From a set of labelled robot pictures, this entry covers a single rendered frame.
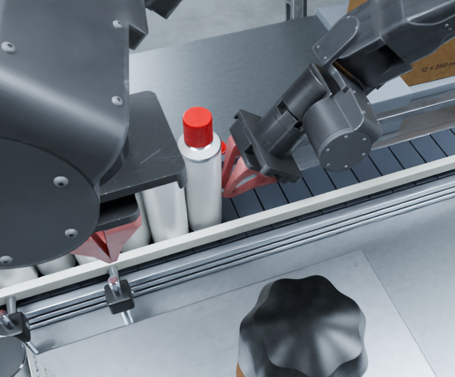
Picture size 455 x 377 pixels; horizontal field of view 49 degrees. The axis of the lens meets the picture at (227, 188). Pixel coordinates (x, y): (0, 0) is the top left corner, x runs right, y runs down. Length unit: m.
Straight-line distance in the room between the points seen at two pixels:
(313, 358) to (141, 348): 0.35
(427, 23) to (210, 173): 0.28
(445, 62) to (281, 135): 0.48
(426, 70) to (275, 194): 0.40
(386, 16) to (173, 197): 0.30
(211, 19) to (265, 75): 1.63
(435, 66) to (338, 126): 0.50
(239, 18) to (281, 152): 2.04
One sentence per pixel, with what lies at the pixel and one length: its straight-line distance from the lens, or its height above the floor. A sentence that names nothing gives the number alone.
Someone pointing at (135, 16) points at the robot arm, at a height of 1.38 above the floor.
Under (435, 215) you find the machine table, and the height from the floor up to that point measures 0.83.
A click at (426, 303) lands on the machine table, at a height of 0.83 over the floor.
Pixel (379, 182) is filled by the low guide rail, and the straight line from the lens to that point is 0.74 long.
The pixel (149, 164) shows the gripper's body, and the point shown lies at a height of 1.28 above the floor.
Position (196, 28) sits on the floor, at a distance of 2.56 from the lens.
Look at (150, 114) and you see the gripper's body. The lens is 0.28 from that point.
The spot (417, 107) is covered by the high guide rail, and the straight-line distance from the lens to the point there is 0.79.
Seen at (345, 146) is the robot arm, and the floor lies 1.09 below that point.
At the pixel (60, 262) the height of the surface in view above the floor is 0.91.
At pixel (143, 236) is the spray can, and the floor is 0.91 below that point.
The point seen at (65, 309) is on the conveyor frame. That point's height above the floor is 0.86.
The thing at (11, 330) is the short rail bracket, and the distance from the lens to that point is 0.64.
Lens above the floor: 1.47
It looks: 53 degrees down
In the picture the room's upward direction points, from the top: straight up
